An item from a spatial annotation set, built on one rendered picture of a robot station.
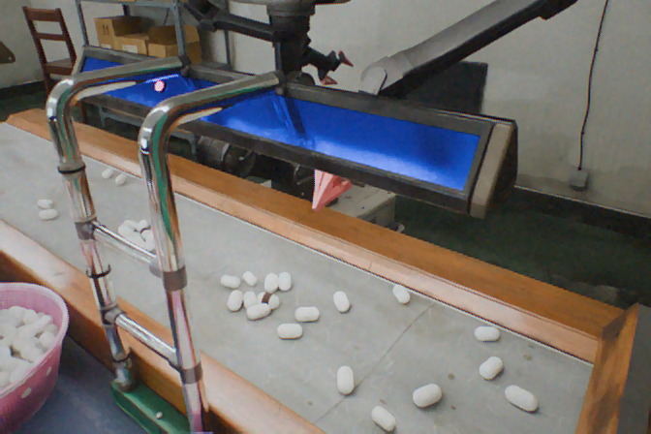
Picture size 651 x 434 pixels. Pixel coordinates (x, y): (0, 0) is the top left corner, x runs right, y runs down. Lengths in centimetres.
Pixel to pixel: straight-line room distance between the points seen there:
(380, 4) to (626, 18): 119
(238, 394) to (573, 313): 48
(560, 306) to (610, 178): 192
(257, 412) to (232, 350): 13
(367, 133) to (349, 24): 251
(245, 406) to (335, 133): 33
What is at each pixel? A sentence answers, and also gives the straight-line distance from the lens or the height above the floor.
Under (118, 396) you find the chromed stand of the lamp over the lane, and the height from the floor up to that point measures 70.
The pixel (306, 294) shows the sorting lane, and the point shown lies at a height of 74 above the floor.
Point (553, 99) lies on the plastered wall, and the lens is 259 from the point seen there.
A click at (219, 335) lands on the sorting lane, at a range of 72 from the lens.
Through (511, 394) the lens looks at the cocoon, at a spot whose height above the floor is 76.
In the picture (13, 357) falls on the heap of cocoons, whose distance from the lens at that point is 79.
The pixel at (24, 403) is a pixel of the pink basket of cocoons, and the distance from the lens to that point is 76.
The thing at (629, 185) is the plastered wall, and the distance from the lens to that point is 268.
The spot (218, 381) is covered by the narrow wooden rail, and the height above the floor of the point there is 76.
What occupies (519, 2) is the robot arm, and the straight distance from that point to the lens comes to 93.
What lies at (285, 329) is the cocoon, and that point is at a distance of 68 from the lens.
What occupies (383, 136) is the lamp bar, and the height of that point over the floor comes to 108.
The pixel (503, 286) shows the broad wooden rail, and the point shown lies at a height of 76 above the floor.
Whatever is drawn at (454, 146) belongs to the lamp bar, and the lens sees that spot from 39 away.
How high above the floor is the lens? 122
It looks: 26 degrees down
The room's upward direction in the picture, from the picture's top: straight up
